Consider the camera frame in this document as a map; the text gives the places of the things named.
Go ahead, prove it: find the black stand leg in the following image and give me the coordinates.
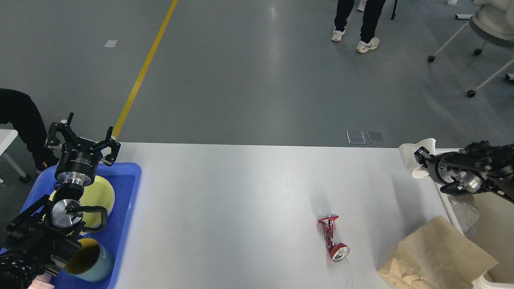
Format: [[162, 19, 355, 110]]
[[390, 0, 398, 20]]

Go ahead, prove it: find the white rolling chair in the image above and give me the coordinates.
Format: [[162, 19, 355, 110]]
[[427, 0, 514, 98]]

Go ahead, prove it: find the grey-blue mug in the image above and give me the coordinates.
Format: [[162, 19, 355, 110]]
[[64, 238, 114, 283]]

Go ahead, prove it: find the left floor outlet plate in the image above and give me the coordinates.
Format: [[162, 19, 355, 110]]
[[346, 130, 367, 145]]

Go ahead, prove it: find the brown paper bag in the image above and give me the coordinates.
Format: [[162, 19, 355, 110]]
[[377, 216, 498, 289]]

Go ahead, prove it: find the floor outlet plate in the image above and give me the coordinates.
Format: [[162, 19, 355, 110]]
[[367, 130, 388, 145], [346, 130, 367, 145]]

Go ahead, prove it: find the pink mug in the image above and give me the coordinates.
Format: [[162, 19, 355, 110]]
[[28, 276, 55, 289]]

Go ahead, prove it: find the person with white sneakers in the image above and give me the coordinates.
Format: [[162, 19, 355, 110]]
[[331, 0, 387, 54]]

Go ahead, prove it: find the person in black clothes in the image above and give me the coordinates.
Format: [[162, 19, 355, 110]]
[[0, 88, 59, 174]]

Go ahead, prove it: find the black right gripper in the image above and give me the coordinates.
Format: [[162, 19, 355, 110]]
[[414, 147, 482, 195]]

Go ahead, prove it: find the white napkin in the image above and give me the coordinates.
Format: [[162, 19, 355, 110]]
[[398, 138, 436, 179]]

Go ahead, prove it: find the right floor outlet plate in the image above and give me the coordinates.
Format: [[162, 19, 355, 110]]
[[367, 130, 388, 145]]

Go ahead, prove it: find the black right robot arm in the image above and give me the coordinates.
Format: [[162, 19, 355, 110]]
[[414, 141, 514, 203]]

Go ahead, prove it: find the small foil piece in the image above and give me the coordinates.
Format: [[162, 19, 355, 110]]
[[447, 195, 482, 239]]

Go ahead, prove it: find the white plastic bin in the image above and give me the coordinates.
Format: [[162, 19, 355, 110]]
[[431, 149, 513, 289]]

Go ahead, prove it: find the white side table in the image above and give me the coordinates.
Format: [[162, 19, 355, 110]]
[[0, 129, 32, 183]]

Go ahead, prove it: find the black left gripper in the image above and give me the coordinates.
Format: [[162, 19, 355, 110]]
[[44, 112, 121, 186]]

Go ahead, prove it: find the yellow plastic plate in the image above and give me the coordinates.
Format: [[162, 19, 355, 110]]
[[49, 176, 115, 235]]

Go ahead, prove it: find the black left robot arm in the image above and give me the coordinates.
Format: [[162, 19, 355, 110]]
[[0, 113, 121, 289]]

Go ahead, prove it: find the crushed red soda can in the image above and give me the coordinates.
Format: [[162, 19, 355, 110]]
[[316, 214, 349, 263]]

